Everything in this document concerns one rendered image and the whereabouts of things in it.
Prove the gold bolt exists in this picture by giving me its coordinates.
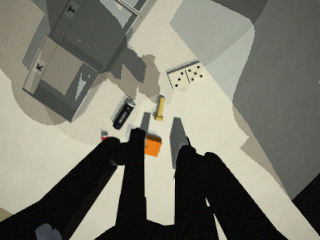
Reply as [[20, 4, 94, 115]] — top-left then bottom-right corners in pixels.
[[154, 97, 165, 121]]

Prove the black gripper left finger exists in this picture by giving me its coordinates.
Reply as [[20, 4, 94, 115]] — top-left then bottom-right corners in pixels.
[[0, 112, 151, 240]]

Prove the white domino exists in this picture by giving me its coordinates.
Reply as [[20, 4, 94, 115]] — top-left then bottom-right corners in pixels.
[[168, 62, 206, 90]]

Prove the grey three-compartment bin rack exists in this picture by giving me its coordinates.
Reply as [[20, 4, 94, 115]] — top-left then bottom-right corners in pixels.
[[21, 0, 157, 123]]

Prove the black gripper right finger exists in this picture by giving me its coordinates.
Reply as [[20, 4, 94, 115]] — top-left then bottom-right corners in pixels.
[[169, 117, 288, 240]]

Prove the black battery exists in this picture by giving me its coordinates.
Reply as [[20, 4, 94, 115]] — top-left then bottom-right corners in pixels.
[[113, 100, 136, 130]]

